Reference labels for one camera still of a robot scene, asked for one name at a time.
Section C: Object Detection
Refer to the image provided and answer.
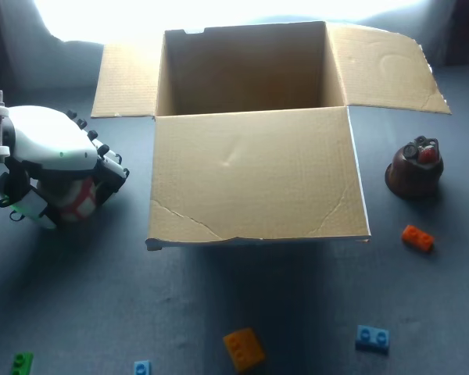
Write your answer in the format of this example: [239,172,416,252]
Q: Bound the yellow toy brick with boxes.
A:
[223,327,267,373]

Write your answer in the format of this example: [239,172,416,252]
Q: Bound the brown cardboard box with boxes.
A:
[90,20,453,252]

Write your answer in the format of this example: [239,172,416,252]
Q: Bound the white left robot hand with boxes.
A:
[0,103,131,232]

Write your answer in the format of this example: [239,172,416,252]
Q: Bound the orange toy brick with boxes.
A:
[400,224,435,253]

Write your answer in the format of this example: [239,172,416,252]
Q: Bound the chocolate toy cake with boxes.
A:
[385,135,446,199]

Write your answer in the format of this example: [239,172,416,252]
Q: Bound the grey table cloth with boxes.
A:
[0,15,469,375]

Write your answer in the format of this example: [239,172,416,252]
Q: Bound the pink strawberry toy cake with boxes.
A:
[37,177,101,224]

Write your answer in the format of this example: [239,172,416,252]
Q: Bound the green toy brick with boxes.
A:
[10,351,35,375]

